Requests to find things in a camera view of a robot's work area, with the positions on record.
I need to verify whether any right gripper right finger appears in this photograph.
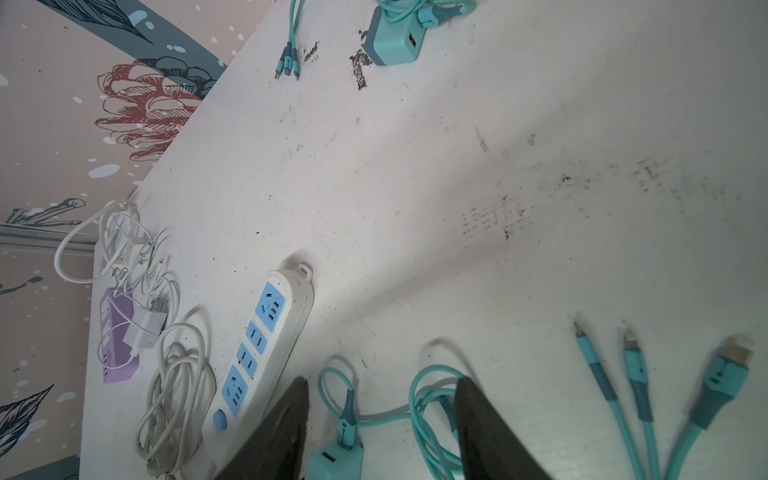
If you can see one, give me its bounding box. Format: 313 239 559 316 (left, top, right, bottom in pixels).
454 376 551 480

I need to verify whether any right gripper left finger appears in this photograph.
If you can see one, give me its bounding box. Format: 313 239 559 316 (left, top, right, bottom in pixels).
215 377 310 480

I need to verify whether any teal charger with cable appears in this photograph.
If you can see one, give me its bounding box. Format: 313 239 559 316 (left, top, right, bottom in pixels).
305 365 466 479

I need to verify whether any white blue power strip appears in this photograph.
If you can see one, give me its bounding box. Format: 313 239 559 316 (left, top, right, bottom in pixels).
134 262 316 480

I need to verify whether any purple power strip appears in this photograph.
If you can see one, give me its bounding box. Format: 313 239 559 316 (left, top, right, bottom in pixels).
98 288 139 385

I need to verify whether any white charger adapter with cable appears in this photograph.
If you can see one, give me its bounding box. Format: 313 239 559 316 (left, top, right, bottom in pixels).
95 239 181 370

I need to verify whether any teal multi-head charging cable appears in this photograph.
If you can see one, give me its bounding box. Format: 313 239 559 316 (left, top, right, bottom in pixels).
572 320 755 480

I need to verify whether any white coiled charger cable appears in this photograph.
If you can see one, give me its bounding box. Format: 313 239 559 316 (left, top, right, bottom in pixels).
53 200 151 286

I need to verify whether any light green charger with cable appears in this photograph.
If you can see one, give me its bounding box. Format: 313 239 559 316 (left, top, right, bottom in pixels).
274 0 477 81

